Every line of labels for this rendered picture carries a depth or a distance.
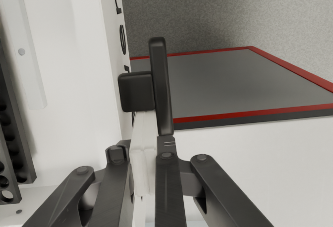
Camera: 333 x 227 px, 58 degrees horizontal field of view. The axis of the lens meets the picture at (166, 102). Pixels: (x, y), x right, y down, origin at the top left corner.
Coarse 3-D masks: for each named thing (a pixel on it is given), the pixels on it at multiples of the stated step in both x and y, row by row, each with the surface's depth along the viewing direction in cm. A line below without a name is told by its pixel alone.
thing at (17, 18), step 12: (12, 0) 25; (12, 12) 25; (24, 12) 26; (12, 24) 26; (24, 24) 26; (12, 36) 26; (24, 36) 26; (24, 48) 26; (24, 60) 26; (36, 60) 27; (24, 72) 27; (36, 72) 27; (24, 84) 27; (36, 84) 27; (36, 96) 28; (36, 108) 28
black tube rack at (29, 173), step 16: (0, 48) 24; (0, 64) 24; (0, 80) 25; (0, 96) 25; (0, 112) 26; (16, 112) 26; (16, 128) 26; (16, 144) 27; (16, 160) 28; (0, 176) 26; (16, 176) 28; (32, 176) 28
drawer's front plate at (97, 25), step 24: (72, 0) 18; (96, 0) 18; (120, 0) 27; (96, 24) 18; (120, 24) 25; (96, 48) 18; (120, 48) 24; (96, 72) 19; (120, 72) 23; (96, 96) 19; (96, 120) 20; (120, 120) 21; (144, 216) 30
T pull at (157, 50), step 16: (160, 48) 20; (160, 64) 20; (128, 80) 21; (144, 80) 21; (160, 80) 21; (128, 96) 21; (144, 96) 21; (160, 96) 21; (128, 112) 22; (160, 112) 22; (160, 128) 22
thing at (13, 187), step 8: (0, 128) 23; (0, 136) 23; (0, 144) 23; (0, 152) 24; (0, 160) 24; (8, 160) 24; (8, 168) 24; (8, 176) 24; (0, 184) 25; (8, 184) 25; (16, 184) 25; (0, 192) 25; (16, 192) 25; (0, 200) 25; (8, 200) 25; (16, 200) 25
